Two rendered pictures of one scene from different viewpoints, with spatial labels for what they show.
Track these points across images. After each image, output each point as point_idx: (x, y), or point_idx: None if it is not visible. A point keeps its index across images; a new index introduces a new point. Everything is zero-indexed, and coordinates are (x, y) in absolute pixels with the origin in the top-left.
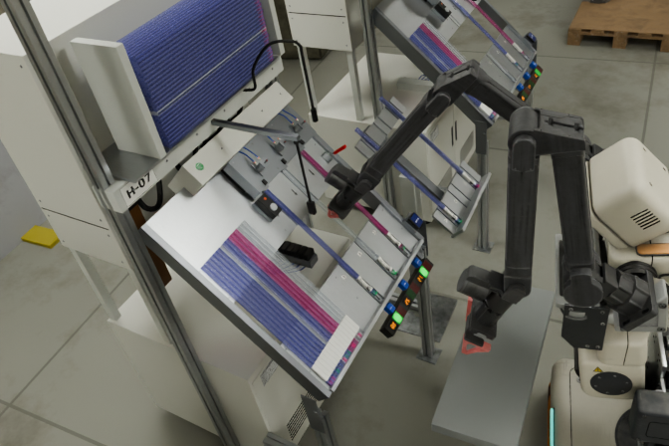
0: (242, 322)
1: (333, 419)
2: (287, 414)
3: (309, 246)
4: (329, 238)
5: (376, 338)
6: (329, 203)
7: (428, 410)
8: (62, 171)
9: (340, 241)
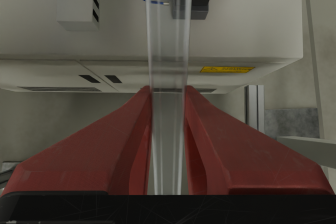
0: None
1: (103, 108)
2: (16, 84)
3: None
4: (282, 8)
5: (225, 105)
6: (2, 209)
7: None
8: None
9: (283, 42)
